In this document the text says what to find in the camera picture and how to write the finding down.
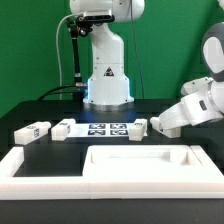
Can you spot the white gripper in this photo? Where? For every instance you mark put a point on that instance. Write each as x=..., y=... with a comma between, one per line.
x=190, y=110

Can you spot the white desk top tray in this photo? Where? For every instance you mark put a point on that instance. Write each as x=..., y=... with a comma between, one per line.
x=141, y=161

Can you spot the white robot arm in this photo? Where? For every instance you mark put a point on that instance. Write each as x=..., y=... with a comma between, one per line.
x=108, y=86

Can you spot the sheet with fiducial markers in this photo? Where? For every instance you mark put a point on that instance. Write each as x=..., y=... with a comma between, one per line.
x=100, y=130

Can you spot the black camera on stand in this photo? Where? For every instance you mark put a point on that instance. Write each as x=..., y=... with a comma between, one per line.
x=88, y=19

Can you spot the black camera stand pole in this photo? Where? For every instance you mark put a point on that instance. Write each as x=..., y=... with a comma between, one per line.
x=72, y=28

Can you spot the white U-shaped frame fence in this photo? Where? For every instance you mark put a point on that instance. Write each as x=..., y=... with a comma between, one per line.
x=208, y=184

